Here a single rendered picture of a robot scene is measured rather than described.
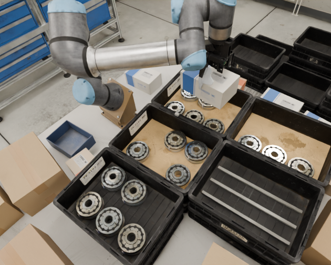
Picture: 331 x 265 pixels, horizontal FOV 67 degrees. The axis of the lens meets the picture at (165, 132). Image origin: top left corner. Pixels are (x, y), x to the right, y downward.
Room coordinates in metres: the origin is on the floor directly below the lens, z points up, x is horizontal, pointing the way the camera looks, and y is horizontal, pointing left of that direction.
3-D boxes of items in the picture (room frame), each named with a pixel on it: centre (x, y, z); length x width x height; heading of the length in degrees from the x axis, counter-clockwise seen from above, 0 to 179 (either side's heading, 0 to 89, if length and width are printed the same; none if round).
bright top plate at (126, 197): (0.43, 0.15, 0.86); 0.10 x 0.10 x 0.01
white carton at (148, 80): (1.24, 0.10, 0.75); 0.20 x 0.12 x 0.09; 49
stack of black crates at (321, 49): (1.60, -1.31, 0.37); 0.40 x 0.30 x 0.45; 44
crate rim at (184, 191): (0.61, 0.01, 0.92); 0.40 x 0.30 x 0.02; 50
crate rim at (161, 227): (0.38, 0.20, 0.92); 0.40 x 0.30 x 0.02; 50
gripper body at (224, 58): (0.74, -0.22, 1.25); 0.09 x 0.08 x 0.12; 44
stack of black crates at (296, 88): (1.33, -1.02, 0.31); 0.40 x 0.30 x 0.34; 44
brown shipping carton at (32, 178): (0.62, 0.64, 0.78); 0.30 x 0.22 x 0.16; 37
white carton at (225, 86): (0.76, -0.20, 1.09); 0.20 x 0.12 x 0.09; 44
